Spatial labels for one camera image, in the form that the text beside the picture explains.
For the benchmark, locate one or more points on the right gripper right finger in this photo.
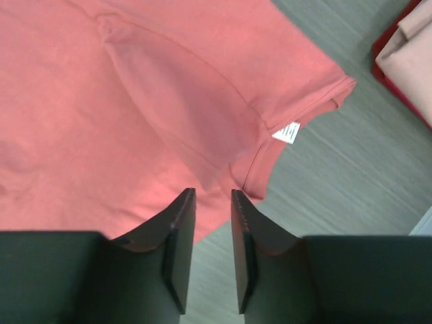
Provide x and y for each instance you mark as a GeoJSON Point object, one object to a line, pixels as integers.
{"type": "Point", "coordinates": [282, 278]}

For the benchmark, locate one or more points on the folded light pink t shirt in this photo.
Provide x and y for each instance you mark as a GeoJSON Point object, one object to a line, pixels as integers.
{"type": "Point", "coordinates": [411, 50]}

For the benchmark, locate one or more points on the coral red t shirt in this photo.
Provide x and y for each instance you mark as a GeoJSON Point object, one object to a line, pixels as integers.
{"type": "Point", "coordinates": [109, 109]}

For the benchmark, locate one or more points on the folded dark red t shirt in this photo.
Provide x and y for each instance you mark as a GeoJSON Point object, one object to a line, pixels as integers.
{"type": "Point", "coordinates": [381, 64]}

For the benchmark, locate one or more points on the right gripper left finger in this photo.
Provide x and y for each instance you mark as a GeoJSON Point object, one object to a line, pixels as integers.
{"type": "Point", "coordinates": [84, 277]}

